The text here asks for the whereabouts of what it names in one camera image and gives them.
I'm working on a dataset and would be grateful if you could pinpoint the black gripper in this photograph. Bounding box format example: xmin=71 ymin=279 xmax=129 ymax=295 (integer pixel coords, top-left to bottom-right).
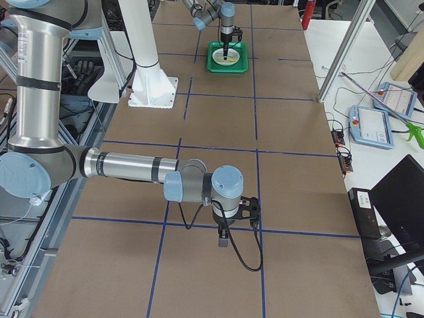
xmin=221 ymin=32 xmax=231 ymax=60
xmin=213 ymin=211 xmax=243 ymax=247

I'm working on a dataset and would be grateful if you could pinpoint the yellow plastic spoon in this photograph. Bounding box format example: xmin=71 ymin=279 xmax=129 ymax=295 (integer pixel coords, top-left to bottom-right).
xmin=215 ymin=58 xmax=239 ymax=66

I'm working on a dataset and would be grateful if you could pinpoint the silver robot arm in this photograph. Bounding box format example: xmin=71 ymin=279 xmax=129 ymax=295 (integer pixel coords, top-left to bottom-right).
xmin=1 ymin=1 xmax=245 ymax=246
xmin=182 ymin=0 xmax=242 ymax=60

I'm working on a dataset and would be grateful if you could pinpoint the white round plate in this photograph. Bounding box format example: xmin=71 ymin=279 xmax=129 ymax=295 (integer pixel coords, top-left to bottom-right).
xmin=212 ymin=48 xmax=240 ymax=63

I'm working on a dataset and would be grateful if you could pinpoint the green plastic tray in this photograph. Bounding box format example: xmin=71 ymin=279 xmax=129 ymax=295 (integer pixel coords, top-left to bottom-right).
xmin=207 ymin=42 xmax=248 ymax=74

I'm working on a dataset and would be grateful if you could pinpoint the red cylinder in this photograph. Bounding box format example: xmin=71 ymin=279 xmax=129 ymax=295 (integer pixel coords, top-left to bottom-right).
xmin=301 ymin=0 xmax=316 ymax=30

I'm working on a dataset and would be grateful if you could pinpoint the black mini computer box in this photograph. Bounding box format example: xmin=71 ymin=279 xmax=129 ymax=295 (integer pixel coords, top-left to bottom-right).
xmin=348 ymin=187 xmax=392 ymax=240

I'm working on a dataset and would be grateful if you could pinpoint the near blue teach pendant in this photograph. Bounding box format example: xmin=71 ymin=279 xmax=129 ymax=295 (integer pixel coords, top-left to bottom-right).
xmin=348 ymin=105 xmax=394 ymax=149

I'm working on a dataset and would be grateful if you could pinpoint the blue teach pendant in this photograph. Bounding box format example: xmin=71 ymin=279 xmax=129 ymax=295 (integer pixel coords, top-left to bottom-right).
xmin=376 ymin=82 xmax=417 ymax=120
xmin=348 ymin=105 xmax=394 ymax=149

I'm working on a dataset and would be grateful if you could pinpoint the black monitor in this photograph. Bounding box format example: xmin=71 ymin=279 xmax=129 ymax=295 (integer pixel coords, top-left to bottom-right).
xmin=368 ymin=154 xmax=423 ymax=275

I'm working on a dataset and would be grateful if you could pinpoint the far blue teach pendant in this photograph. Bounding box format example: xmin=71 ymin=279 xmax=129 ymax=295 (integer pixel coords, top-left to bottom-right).
xmin=376 ymin=82 xmax=417 ymax=120

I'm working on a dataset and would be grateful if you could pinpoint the metal reacher grabber tool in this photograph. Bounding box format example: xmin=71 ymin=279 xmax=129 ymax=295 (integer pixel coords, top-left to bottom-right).
xmin=340 ymin=72 xmax=424 ymax=149

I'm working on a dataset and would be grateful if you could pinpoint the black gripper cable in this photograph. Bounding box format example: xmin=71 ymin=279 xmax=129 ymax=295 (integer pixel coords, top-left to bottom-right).
xmin=177 ymin=199 xmax=264 ymax=272

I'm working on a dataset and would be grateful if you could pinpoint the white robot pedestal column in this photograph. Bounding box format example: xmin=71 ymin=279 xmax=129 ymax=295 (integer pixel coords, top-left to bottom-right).
xmin=119 ymin=0 xmax=178 ymax=109

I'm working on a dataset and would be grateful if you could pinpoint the aluminium frame post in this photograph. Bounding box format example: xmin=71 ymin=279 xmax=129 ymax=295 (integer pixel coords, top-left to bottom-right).
xmin=317 ymin=0 xmax=376 ymax=103

